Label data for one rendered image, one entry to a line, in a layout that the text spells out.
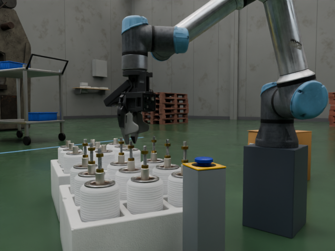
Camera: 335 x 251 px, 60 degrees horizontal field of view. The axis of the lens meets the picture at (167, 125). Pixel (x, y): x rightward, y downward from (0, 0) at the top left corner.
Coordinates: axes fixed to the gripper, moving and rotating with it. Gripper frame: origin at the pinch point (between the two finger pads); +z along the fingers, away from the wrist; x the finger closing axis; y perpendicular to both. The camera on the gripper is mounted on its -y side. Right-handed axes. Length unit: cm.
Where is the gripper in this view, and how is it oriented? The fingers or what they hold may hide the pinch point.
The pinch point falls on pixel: (129, 139)
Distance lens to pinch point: 87.9
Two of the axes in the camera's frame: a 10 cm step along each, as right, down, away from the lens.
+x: 5.1, -0.5, 8.6
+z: -0.1, 10.0, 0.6
